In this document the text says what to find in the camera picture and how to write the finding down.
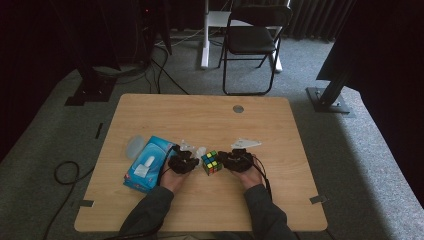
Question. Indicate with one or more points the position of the person's lap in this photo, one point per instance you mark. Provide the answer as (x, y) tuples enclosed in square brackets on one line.
[(190, 236)]

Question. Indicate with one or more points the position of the person's left hand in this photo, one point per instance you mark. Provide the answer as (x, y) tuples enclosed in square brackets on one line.
[(171, 181)]

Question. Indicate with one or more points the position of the translucent plastic lid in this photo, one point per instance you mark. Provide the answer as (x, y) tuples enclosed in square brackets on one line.
[(134, 146)]

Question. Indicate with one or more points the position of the multicoloured puzzle cube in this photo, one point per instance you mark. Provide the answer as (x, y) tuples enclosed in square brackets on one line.
[(211, 163)]

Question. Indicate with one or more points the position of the black stand with metal base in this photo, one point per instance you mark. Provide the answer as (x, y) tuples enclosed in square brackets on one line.
[(328, 101)]

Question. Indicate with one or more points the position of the grey round table grommet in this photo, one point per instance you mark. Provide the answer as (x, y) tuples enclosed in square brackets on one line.
[(238, 109)]

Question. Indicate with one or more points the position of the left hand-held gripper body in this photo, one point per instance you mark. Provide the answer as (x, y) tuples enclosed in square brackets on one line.
[(180, 163)]

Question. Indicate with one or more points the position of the white desk frame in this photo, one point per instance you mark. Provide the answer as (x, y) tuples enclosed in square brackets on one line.
[(205, 50)]

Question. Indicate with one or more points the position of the black folding chair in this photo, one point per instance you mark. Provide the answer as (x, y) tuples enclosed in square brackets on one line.
[(250, 40)]

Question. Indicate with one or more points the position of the dark pleated curtain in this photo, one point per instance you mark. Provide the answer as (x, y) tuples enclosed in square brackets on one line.
[(316, 20)]

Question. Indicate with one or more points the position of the black stand with square base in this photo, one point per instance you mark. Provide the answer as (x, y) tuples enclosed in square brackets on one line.
[(91, 93)]

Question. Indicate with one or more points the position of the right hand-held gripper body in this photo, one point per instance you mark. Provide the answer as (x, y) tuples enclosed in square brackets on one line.
[(241, 161)]

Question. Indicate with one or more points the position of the white wet wipe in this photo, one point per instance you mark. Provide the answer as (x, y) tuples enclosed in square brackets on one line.
[(201, 152)]

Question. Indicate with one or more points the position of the blue wet wipes pack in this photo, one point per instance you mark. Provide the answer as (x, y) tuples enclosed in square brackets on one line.
[(155, 148)]

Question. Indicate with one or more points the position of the black tape strip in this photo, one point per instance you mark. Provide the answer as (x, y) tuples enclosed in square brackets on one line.
[(99, 130)]

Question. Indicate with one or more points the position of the person's right hand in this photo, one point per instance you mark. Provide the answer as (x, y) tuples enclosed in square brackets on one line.
[(251, 178)]

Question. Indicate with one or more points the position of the black equipment rack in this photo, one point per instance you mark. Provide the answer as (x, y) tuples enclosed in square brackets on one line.
[(151, 30)]

